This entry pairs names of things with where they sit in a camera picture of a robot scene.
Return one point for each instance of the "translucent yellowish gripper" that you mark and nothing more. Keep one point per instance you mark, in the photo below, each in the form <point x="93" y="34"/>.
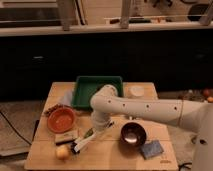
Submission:
<point x="101" y="128"/>

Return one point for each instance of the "white dish brush black head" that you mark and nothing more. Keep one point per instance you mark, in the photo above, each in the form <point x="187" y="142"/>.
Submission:
<point x="79" y="143"/>

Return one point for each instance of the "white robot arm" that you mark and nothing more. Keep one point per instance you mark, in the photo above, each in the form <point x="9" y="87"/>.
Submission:
<point x="189" y="115"/>

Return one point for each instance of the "dark purple metal bowl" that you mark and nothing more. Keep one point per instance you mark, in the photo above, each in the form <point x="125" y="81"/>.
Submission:
<point x="133" y="134"/>

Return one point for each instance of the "red bowl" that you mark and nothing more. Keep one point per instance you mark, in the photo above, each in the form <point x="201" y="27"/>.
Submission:
<point x="61" y="120"/>

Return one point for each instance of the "green cucumber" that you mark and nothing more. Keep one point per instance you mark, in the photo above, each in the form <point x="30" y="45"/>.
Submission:
<point x="89" y="133"/>

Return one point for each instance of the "brown wooden block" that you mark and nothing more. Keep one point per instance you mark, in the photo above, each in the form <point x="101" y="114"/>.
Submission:
<point x="66" y="137"/>

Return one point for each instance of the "green plastic tray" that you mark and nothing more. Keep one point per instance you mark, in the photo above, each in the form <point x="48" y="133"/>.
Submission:
<point x="87" y="86"/>

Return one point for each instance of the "yellow onion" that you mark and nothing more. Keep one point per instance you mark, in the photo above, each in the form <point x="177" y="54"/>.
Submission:
<point x="62" y="152"/>

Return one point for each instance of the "white plastic cup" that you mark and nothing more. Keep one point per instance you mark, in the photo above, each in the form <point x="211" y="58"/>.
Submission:
<point x="136" y="91"/>

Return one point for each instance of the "blue sponge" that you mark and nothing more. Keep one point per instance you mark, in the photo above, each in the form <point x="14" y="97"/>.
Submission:
<point x="151" y="149"/>

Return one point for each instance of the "spice bottles on floor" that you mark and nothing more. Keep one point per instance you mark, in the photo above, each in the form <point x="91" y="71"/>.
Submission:
<point x="203" y="95"/>

